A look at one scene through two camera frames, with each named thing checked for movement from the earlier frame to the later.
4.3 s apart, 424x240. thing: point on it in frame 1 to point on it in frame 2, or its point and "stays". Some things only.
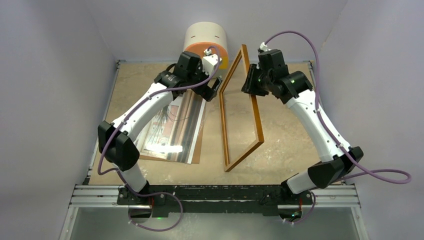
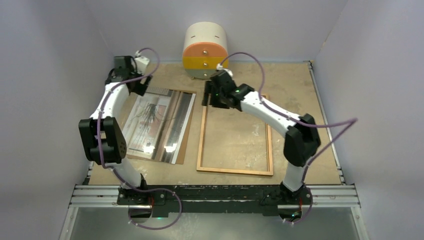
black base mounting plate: x=213 y=198 stays
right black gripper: x=250 y=87 to x=210 y=89
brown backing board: x=195 y=155 to x=180 y=155
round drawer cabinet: x=200 y=36 stays
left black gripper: x=207 y=92 to x=140 y=88
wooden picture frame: x=243 y=50 to x=270 y=172
